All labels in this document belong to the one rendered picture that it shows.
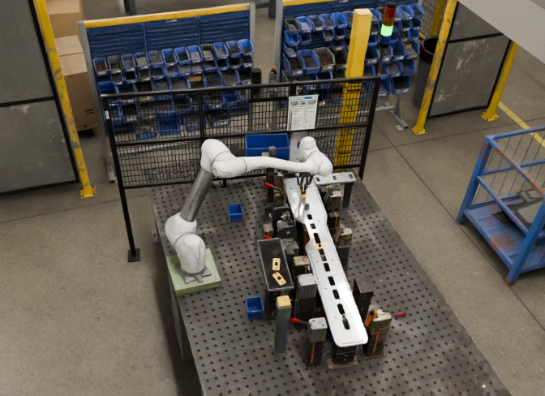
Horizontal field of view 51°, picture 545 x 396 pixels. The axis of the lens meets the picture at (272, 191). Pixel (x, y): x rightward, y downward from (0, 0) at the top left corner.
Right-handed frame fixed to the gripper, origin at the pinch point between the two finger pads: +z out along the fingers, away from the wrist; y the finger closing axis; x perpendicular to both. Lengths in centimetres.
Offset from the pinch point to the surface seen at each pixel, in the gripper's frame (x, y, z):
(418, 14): 205, 159, -22
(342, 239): -43.2, 15.6, 6.6
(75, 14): 366, -176, 35
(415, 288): -65, 62, 36
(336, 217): -21.8, 17.5, 7.7
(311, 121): 55, 17, -16
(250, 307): -63, -46, 36
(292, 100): 55, 2, -35
